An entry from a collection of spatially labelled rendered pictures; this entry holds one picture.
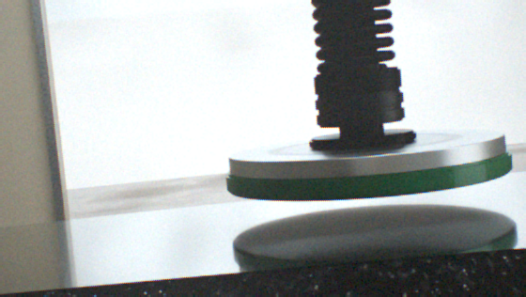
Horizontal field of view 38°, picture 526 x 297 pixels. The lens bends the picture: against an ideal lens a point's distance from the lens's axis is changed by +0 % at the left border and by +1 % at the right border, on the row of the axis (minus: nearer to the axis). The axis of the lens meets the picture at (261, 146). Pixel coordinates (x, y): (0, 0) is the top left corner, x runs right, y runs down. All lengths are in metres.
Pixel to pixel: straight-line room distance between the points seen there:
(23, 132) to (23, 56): 0.51
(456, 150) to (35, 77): 4.97
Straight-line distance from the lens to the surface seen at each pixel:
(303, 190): 0.50
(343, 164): 0.50
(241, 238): 0.51
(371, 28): 0.57
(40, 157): 5.41
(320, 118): 0.58
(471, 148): 0.53
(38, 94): 5.40
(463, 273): 0.42
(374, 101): 0.57
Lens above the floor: 0.92
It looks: 4 degrees down
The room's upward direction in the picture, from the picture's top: 5 degrees counter-clockwise
